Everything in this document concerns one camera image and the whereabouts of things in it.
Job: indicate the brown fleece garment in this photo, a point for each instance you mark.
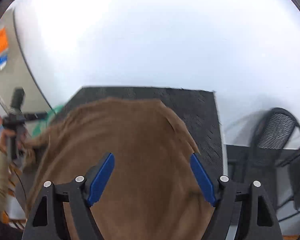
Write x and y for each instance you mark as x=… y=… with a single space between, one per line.
x=140 y=142

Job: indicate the green round glass tabletop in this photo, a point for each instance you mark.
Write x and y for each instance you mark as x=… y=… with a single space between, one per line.
x=43 y=125

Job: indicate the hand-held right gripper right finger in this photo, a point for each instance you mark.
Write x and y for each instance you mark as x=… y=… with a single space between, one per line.
x=202 y=177

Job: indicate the wooden chair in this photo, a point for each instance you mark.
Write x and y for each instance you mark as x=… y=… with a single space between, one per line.
x=291 y=237
x=12 y=175

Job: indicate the beige cabinet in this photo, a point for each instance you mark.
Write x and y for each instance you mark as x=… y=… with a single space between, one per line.
x=17 y=80

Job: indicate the person's left hand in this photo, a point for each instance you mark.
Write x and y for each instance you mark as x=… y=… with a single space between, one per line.
x=2 y=142

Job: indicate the black dotted table cover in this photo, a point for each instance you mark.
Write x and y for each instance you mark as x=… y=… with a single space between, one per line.
x=200 y=110

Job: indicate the orange tissue pack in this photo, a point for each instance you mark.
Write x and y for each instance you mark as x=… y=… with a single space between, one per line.
x=1 y=40

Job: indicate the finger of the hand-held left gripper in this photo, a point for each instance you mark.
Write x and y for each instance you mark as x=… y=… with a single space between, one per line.
x=36 y=115

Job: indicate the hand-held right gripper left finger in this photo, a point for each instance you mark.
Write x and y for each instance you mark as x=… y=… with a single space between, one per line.
x=101 y=177

